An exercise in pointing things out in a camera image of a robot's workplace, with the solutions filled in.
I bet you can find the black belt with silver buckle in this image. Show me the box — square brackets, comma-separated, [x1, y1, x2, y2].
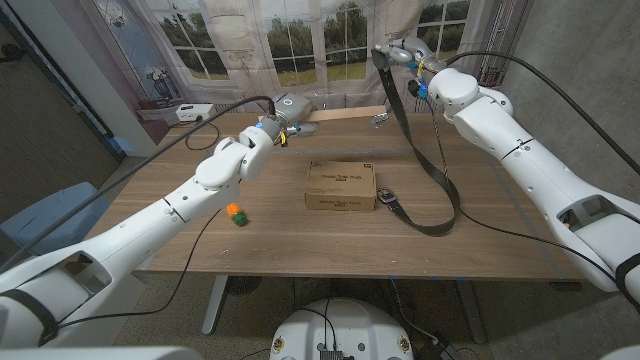
[371, 48, 461, 238]

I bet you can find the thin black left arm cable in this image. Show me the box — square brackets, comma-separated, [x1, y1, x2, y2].
[52, 208, 224, 331]

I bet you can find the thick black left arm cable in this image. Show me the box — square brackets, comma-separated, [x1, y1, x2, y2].
[0, 94, 278, 274]

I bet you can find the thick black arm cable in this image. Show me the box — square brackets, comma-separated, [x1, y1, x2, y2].
[443, 49, 640, 176]
[0, 94, 278, 274]

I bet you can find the printed window backdrop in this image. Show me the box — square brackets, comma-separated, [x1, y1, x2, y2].
[49, 0, 534, 146]

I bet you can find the blue plastic stool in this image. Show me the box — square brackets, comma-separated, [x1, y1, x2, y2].
[0, 182, 111, 251]

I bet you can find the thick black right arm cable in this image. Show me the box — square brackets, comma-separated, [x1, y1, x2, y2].
[443, 49, 640, 176]

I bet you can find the black torso cable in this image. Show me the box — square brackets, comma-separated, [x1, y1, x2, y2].
[299, 298, 339, 352]

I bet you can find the black power adapter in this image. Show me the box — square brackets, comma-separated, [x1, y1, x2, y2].
[417, 342, 459, 360]

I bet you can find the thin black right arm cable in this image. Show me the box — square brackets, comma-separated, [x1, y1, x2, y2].
[422, 94, 621, 284]

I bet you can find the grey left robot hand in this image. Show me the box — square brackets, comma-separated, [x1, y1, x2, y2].
[259, 93, 319, 146]

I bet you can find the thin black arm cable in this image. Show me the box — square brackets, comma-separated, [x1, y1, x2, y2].
[422, 94, 621, 284]
[52, 208, 224, 331]

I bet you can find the white table leg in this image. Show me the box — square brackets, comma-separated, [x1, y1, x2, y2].
[201, 274, 230, 336]

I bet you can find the white robot shoulder cover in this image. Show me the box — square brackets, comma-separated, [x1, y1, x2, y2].
[0, 346, 202, 360]

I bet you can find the thin black power box cable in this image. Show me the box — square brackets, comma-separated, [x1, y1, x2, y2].
[184, 118, 221, 152]

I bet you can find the brown cardboard packing box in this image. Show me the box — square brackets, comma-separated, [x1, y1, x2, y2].
[304, 160, 378, 212]

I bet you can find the orange and green toy carrot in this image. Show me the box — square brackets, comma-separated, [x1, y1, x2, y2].
[225, 201, 250, 228]

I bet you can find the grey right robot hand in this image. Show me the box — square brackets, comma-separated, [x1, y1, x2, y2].
[373, 35, 447, 77]

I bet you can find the wooden hanger with metal hook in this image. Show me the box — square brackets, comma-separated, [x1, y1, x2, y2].
[299, 104, 390, 126]

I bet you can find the white power box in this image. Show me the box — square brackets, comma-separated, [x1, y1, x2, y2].
[175, 103, 218, 123]

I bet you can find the grey table leg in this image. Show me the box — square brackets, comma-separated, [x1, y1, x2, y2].
[452, 278, 486, 345]

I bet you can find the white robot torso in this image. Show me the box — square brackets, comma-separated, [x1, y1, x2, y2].
[269, 298, 415, 360]

